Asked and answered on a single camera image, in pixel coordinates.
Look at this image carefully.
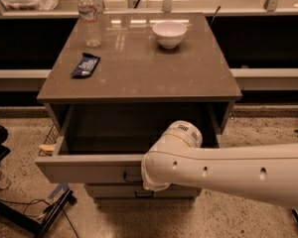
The grey top drawer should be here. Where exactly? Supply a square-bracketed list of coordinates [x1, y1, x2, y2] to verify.
[36, 103, 222, 184]

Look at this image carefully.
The grey drawer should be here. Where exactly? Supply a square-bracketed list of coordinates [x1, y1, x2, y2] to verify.
[84, 183, 202, 200]
[36, 103, 222, 184]

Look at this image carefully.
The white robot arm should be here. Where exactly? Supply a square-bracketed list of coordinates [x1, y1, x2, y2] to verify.
[141, 121, 298, 210]

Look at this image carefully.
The grey drawer cabinet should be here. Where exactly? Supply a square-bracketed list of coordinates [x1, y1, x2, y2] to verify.
[36, 12, 243, 203]

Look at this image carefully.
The grey bottom drawer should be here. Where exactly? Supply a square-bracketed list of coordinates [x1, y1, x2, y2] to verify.
[84, 183, 202, 200]

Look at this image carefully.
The dark blue snack wrapper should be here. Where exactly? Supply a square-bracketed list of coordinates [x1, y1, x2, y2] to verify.
[71, 53, 100, 78]

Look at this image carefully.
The white ceramic bowl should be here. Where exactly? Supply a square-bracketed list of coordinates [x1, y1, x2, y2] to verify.
[152, 21, 187, 49]

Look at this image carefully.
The tan sponge in basket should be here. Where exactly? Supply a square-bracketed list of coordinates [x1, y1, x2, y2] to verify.
[39, 144, 56, 155]

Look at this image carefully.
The blue tape cross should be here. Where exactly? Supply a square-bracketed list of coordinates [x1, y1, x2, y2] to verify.
[48, 182, 69, 200]

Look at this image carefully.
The clear plastic water bottle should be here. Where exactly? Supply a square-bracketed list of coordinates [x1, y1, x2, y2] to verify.
[77, 0, 101, 48]

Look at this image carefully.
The black metal stand leg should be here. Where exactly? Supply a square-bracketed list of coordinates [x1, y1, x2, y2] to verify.
[0, 189, 75, 238]

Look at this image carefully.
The black wire basket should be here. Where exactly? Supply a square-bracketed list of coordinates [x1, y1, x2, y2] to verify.
[39, 126, 59, 157]

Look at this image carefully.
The black floor cable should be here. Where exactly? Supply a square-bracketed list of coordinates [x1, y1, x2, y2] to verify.
[0, 191, 79, 238]

